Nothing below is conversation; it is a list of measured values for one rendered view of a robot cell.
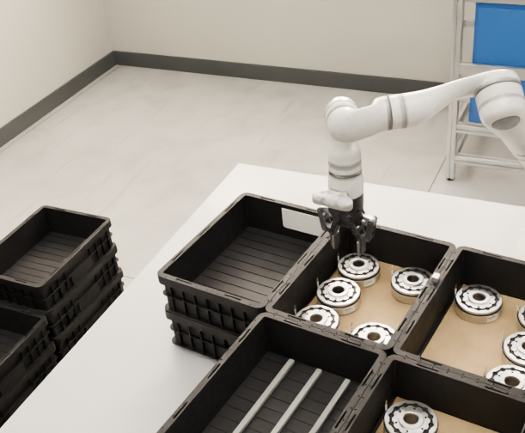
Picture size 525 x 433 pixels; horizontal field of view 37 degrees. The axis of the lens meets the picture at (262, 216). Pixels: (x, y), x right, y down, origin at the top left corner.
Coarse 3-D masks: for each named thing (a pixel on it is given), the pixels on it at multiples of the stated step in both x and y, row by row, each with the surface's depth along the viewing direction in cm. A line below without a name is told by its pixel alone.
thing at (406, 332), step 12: (456, 252) 182; (468, 252) 183; (480, 252) 182; (516, 264) 177; (444, 276) 176; (432, 288) 173; (420, 312) 166; (408, 324) 164; (408, 336) 161; (396, 348) 158; (420, 360) 155; (432, 360) 154; (456, 372) 151; (468, 372) 151; (492, 384) 148; (504, 384) 148
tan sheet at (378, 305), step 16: (336, 272) 196; (384, 272) 194; (368, 288) 190; (384, 288) 190; (368, 304) 185; (384, 304) 185; (400, 304) 184; (352, 320) 181; (368, 320) 180; (384, 320) 180; (400, 320) 179
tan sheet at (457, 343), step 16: (512, 304) 181; (448, 320) 178; (464, 320) 178; (496, 320) 177; (512, 320) 176; (432, 336) 174; (448, 336) 174; (464, 336) 173; (480, 336) 173; (496, 336) 173; (432, 352) 170; (448, 352) 170; (464, 352) 169; (480, 352) 169; (496, 352) 168; (464, 368) 166; (480, 368) 165
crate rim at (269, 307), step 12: (384, 228) 193; (324, 240) 191; (420, 240) 188; (432, 240) 187; (312, 252) 188; (444, 264) 179; (288, 288) 177; (276, 300) 174; (420, 300) 170; (276, 312) 171; (408, 312) 167; (312, 324) 166; (348, 336) 162; (396, 336) 161; (384, 348) 158
